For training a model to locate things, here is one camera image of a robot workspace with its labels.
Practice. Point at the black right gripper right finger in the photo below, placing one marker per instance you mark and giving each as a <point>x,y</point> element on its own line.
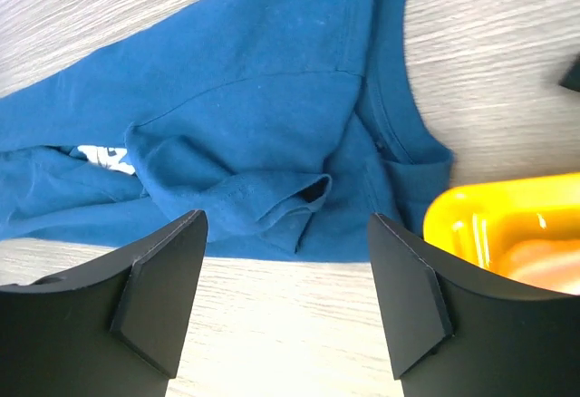
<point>454,329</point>

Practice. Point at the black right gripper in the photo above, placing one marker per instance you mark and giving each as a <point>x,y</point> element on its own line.
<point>570,80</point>

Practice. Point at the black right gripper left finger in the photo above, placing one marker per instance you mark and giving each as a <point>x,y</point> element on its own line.
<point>113,326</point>

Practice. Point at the blue t shirt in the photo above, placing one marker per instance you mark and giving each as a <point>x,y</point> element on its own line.
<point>288,122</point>

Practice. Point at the yellow plastic bin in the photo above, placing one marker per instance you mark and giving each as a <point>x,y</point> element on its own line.
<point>526,230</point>

